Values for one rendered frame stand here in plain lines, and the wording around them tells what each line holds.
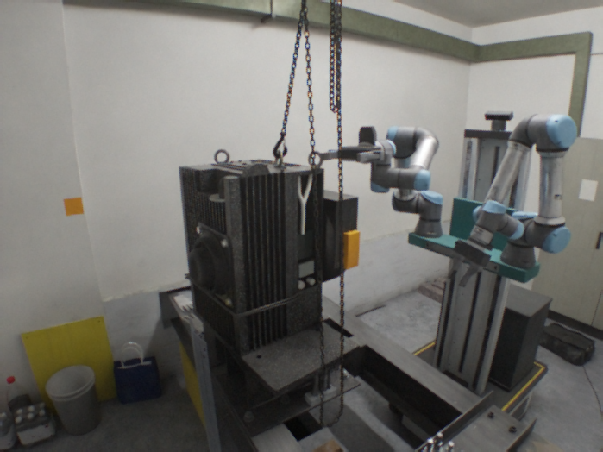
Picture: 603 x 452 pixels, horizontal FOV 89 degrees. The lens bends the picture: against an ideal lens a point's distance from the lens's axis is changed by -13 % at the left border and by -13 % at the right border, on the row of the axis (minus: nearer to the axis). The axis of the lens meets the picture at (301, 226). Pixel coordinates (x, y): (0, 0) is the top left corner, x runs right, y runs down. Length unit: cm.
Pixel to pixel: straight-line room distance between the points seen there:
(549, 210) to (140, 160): 217
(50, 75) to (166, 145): 75
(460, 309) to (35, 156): 255
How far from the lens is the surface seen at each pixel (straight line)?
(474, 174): 195
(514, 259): 169
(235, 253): 125
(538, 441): 169
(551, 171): 151
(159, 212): 242
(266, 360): 144
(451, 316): 220
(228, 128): 249
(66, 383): 271
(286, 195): 132
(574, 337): 356
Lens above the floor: 178
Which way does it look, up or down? 16 degrees down
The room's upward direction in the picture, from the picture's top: straight up
